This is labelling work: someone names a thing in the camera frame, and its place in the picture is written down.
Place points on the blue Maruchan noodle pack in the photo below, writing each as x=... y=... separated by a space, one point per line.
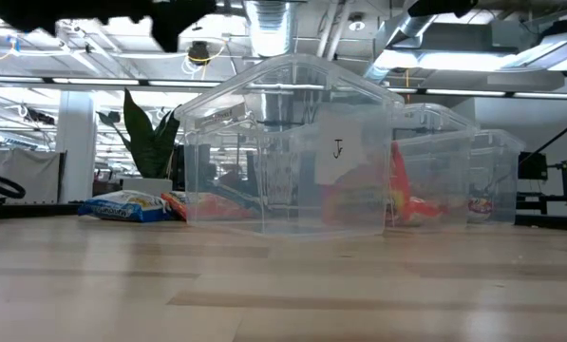
x=121 y=206

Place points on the orange Maruchan noodle pack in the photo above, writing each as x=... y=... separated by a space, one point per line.
x=406 y=204
x=176 y=204

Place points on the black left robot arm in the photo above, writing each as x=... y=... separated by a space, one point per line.
x=50 y=12

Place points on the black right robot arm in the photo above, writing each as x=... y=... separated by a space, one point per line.
x=442 y=5

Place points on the red Maruchan noodle pack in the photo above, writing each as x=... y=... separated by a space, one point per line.
x=480 y=209

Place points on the white strip sticker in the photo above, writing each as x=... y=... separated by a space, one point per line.
x=219 y=118

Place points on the clear bin with paper label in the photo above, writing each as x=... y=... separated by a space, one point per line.
x=283 y=71

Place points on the green snake plant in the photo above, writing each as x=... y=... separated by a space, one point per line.
x=145 y=138

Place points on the white plant pot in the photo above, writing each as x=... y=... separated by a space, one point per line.
x=145 y=186

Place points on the white paper label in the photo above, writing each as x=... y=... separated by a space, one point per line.
x=340 y=166

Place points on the white partition screen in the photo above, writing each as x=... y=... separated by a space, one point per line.
x=22 y=176

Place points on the clear plastic bin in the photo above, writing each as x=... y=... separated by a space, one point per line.
x=501 y=157
x=435 y=123

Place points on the black diagonal rod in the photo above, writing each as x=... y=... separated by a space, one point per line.
x=558 y=135

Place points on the black ceiling-mounted camera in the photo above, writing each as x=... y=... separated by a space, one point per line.
x=198 y=52

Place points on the round silver ventilation duct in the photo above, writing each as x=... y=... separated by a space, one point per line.
x=269 y=28

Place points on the black aluminium table frame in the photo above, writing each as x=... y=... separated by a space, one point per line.
x=36 y=210

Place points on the grey rectangular air duct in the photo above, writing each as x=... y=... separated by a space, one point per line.
x=454 y=43

